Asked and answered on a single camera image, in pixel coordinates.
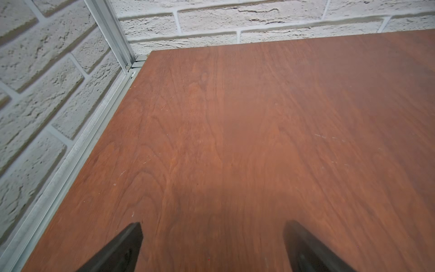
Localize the aluminium frame post left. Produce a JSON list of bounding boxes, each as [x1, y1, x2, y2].
[[84, 0, 135, 74]]

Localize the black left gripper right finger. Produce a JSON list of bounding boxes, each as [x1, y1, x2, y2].
[[283, 220, 354, 272]]

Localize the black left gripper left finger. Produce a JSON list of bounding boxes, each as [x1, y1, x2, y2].
[[77, 222, 143, 272]]

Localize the aluminium frame rail left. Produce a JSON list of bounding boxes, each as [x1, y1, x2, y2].
[[1, 56, 146, 272]]

